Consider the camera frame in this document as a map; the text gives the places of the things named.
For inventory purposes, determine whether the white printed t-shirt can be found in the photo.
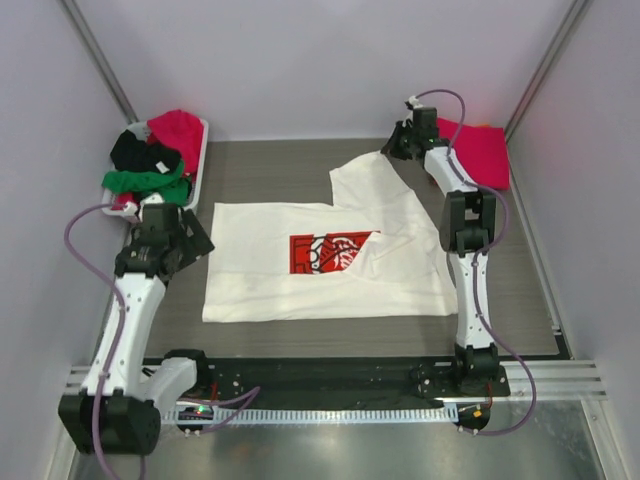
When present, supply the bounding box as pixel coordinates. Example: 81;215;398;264
202;152;458;323

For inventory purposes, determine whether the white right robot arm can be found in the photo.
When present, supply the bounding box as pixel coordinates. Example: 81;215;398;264
382;104;500;396

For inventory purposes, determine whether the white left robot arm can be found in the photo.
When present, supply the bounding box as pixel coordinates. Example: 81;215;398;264
58;203;214;456

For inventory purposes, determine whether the crumpled green t-shirt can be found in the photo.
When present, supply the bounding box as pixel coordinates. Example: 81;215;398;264
101;160;191;206

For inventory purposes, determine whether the folded pink t-shirt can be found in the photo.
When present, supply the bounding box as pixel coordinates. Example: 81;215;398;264
437;117;510;191

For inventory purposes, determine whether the crumpled black t-shirt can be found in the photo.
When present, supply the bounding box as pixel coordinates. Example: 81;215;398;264
110;130;182;174

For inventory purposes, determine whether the crumpled pink t-shirt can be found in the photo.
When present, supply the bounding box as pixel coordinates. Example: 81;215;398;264
147;109;204;175

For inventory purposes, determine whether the white plastic laundry basket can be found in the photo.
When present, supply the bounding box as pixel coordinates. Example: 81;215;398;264
102;117;209;223

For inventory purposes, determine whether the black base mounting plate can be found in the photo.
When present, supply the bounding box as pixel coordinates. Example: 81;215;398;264
186;357;511;411

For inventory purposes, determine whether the right aluminium frame post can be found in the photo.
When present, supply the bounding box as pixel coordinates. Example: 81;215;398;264
502;0;594;146

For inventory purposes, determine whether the aluminium frame post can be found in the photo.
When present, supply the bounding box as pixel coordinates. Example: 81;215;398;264
59;0;139;123
502;0;594;146

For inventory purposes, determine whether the left aluminium frame post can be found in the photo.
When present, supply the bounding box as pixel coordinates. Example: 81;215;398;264
59;0;139;123

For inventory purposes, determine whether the white slotted cable duct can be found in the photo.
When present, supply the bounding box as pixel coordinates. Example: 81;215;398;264
161;404;458;427

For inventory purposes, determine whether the aluminium front rail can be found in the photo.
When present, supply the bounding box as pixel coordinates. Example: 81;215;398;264
67;359;609;401

